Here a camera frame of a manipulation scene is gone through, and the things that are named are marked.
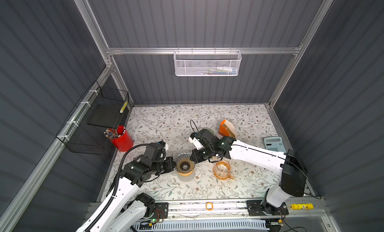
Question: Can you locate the orange coffee filter box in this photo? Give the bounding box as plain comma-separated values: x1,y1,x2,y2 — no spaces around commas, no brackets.
219,120,237,138

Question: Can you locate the black corrugated cable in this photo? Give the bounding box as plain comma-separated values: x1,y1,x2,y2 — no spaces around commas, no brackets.
83,143,151,232

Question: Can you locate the yellow marker in basket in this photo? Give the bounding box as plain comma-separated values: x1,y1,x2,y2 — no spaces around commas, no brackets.
120,101,128,114

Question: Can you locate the orange tape roll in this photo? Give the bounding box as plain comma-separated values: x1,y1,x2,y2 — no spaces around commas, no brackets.
205,202,214,211

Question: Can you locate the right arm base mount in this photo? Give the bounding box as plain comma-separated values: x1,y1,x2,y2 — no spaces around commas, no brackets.
246,200,289,216

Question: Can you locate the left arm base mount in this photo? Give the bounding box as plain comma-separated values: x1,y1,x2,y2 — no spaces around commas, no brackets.
143,202,169,220

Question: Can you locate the black wire basket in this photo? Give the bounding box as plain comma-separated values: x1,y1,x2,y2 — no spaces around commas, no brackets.
57,83,130,156

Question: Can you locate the grey glass dripper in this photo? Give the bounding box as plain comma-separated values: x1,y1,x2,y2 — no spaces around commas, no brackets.
175,153,195,171

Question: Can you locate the white wire basket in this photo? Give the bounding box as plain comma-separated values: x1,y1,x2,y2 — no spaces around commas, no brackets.
173,50,242,77

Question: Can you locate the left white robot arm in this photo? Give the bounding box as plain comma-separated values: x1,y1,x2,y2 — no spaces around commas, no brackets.
77,141,176,232

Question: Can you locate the yellow glue stick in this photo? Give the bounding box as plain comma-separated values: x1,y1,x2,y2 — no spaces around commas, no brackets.
291,204,314,210

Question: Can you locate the orange glass pitcher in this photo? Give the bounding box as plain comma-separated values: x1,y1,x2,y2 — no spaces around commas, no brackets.
213,160,234,180

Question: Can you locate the red cup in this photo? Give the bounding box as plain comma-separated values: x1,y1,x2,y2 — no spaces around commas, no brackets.
105,125,134,152

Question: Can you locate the light blue calculator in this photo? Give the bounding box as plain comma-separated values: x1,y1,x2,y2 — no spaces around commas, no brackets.
264,137,287,153

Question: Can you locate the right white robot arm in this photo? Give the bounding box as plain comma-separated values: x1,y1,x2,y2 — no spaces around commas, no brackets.
189,129,308,211

